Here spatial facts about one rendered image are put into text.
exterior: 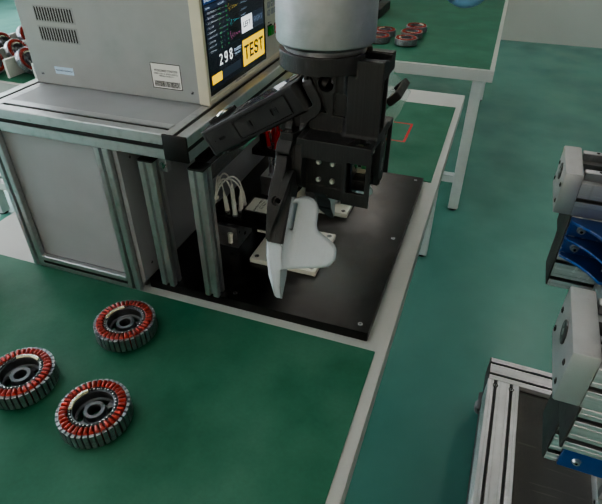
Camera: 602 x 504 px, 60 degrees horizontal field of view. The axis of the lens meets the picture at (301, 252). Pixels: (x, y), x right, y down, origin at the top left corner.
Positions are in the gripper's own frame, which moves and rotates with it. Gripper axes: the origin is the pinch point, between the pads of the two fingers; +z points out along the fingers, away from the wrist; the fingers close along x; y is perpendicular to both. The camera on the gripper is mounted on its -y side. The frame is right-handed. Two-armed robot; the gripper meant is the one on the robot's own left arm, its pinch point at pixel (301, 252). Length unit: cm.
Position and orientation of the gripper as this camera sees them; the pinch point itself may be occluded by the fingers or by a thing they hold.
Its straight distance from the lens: 51.9
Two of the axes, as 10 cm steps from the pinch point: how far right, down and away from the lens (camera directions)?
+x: 3.7, -5.5, 7.5
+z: 0.0, 8.1, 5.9
